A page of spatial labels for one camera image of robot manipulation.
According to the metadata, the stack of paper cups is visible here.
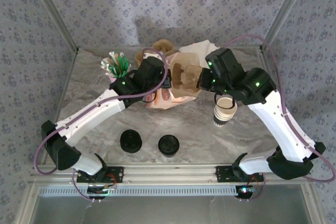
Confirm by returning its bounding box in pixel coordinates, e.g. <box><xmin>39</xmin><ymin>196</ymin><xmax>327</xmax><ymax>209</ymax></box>
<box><xmin>213</xmin><ymin>97</ymin><xmax>238</xmax><ymax>129</ymax></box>

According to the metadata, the printed white paper bag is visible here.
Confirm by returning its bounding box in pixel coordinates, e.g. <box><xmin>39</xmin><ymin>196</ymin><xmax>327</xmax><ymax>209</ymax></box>
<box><xmin>145</xmin><ymin>52</ymin><xmax>205</xmax><ymax>111</ymax></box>

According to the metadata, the black plastic cup lid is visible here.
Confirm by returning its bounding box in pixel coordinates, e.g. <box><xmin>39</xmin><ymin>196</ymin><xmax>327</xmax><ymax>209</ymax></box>
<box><xmin>157</xmin><ymin>134</ymin><xmax>181</xmax><ymax>155</ymax></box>

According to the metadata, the stack of brown pulp carriers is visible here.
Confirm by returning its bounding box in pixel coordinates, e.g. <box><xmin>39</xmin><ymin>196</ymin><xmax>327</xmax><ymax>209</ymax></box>
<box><xmin>134</xmin><ymin>39</ymin><xmax>176</xmax><ymax>69</ymax></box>

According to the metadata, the bundle of straws and stirrers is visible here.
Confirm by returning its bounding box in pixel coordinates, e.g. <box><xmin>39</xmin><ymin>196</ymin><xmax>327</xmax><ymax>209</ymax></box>
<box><xmin>100</xmin><ymin>50</ymin><xmax>131</xmax><ymax>79</ymax></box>

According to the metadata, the stack of white napkins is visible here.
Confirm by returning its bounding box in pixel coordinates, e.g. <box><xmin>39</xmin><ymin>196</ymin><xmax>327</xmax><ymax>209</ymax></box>
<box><xmin>178</xmin><ymin>39</ymin><xmax>219</xmax><ymax>55</ymax></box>

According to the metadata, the stack of black cup lids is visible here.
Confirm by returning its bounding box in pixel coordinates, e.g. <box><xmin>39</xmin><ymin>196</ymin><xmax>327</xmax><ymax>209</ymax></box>
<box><xmin>120</xmin><ymin>129</ymin><xmax>143</xmax><ymax>154</ymax></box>

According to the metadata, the grey metal shelf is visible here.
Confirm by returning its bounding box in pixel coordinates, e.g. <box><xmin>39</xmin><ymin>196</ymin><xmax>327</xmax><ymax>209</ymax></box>
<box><xmin>30</xmin><ymin>196</ymin><xmax>314</xmax><ymax>224</ymax></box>

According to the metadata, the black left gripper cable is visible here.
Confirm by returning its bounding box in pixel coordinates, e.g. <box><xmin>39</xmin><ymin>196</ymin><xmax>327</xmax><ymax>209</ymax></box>
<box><xmin>141</xmin><ymin>91</ymin><xmax>159</xmax><ymax>104</ymax></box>

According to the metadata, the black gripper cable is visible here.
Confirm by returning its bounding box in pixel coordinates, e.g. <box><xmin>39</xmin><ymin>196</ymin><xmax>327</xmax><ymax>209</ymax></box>
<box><xmin>214</xmin><ymin>92</ymin><xmax>236</xmax><ymax>110</ymax></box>
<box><xmin>141</xmin><ymin>91</ymin><xmax>159</xmax><ymax>104</ymax></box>

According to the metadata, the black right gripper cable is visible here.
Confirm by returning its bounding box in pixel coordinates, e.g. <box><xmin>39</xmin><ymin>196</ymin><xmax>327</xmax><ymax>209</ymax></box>
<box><xmin>214</xmin><ymin>92</ymin><xmax>236</xmax><ymax>110</ymax></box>

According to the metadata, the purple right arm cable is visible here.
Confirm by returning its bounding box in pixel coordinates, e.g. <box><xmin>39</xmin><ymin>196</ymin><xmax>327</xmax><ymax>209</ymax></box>
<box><xmin>223</xmin><ymin>34</ymin><xmax>336</xmax><ymax>201</ymax></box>

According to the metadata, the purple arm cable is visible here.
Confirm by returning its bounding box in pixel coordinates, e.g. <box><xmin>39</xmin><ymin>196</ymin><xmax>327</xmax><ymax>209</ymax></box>
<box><xmin>223</xmin><ymin>34</ymin><xmax>336</xmax><ymax>201</ymax></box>
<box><xmin>34</xmin><ymin>47</ymin><xmax>169</xmax><ymax>203</ymax></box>

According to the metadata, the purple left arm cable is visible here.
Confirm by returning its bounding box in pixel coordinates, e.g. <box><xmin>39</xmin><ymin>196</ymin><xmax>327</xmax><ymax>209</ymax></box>
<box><xmin>34</xmin><ymin>47</ymin><xmax>169</xmax><ymax>203</ymax></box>

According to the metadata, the aluminium frame post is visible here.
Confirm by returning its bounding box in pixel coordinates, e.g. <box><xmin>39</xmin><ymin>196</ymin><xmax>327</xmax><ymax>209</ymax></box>
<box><xmin>26</xmin><ymin>0</ymin><xmax>80</xmax><ymax>53</ymax></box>
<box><xmin>259</xmin><ymin>0</ymin><xmax>313</xmax><ymax>52</ymax></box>

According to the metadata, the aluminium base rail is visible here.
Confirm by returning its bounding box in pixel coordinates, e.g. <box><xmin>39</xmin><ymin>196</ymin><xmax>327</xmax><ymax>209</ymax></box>
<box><xmin>28</xmin><ymin>163</ymin><xmax>314</xmax><ymax>184</ymax></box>

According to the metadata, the grey slotted cable duct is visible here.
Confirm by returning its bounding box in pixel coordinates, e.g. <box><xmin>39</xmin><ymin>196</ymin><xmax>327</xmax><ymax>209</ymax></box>
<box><xmin>39</xmin><ymin>184</ymin><xmax>240</xmax><ymax>197</ymax></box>

